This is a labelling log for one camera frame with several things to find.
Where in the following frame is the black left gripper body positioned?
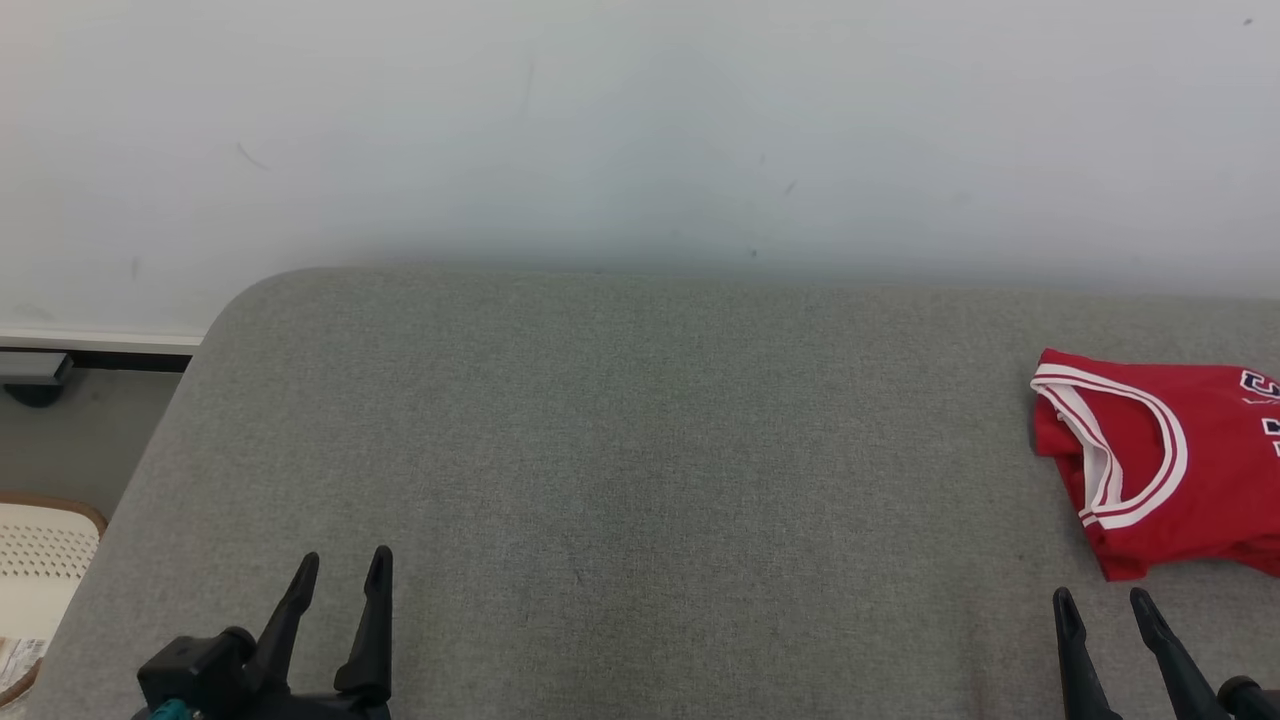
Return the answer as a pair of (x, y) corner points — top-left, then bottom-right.
(250, 690), (393, 720)

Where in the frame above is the grey metal frame leg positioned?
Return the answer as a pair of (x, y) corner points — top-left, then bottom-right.
(0, 350), (76, 388)

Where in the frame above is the red basketball jersey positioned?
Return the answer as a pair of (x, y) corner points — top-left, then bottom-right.
(1030, 347), (1280, 583)

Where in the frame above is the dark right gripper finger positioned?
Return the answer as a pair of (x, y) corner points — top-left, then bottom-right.
(1052, 586), (1123, 720)
(1129, 586), (1233, 720)

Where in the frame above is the cream perforated laundry basket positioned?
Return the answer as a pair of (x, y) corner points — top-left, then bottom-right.
(0, 492), (109, 709)

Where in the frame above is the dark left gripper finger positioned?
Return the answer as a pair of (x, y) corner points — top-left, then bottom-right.
(332, 544), (395, 704)
(248, 550), (322, 693)

